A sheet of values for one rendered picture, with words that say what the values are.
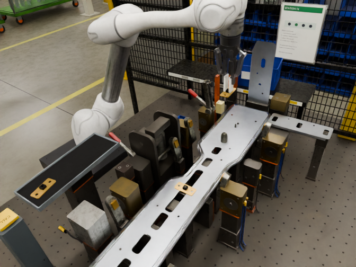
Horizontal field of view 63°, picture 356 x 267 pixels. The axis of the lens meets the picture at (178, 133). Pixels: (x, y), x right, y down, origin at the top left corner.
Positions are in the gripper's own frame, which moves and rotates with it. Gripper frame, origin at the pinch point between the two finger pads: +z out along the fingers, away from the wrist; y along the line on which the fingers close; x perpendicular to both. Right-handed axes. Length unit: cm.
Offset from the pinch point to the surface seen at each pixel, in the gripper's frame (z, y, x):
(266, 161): 37.0, 19.2, 3.2
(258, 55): 3.1, -1.8, 38.0
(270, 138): 25.1, 18.6, 5.5
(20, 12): 102, -667, 279
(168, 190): 29.6, -5.5, -39.4
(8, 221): 14, -31, -84
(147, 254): 30, 4, -65
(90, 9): 116, -564, 399
